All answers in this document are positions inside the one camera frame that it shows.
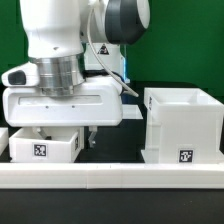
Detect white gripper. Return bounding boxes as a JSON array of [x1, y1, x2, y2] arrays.
[[3, 82, 123, 147]]

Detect white front drawer tray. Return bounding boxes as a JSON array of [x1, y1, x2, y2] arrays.
[[9, 127, 84, 163]]

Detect white drawer cabinet box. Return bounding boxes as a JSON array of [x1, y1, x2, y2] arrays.
[[142, 87, 224, 164]]

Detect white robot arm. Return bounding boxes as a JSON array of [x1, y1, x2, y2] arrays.
[[2, 0, 150, 131]]

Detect white block at left edge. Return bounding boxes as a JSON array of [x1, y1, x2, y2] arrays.
[[0, 127, 9, 156]]

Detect white marker tag sheet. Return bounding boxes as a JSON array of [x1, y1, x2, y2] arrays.
[[122, 104, 143, 120]]

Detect white fence wall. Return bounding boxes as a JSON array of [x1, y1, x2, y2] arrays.
[[0, 163, 224, 189]]

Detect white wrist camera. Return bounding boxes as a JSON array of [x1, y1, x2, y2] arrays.
[[1, 62, 40, 87]]

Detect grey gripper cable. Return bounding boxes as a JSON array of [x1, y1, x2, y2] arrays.
[[86, 6, 140, 98]]

